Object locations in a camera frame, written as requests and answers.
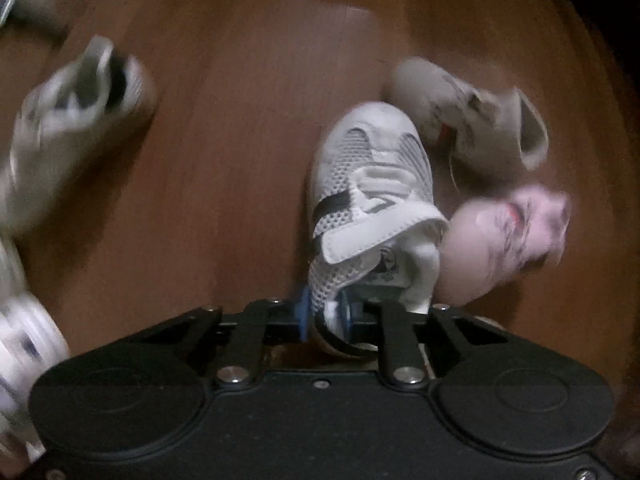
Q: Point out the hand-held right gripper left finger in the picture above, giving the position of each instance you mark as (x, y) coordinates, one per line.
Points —
(305, 312)

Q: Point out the cream patterned baby shoe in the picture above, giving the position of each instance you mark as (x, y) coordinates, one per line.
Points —
(470, 110)

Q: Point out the white mesh velcro shoe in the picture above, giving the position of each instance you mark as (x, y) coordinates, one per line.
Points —
(370, 195)

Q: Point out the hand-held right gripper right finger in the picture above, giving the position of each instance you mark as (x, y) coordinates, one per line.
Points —
(346, 317)

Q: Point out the pink patterned baby shoe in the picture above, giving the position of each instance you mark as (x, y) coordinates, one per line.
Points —
(500, 240)

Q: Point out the white sneaker with black marks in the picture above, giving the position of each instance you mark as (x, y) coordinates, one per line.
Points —
(25, 340)
(65, 125)

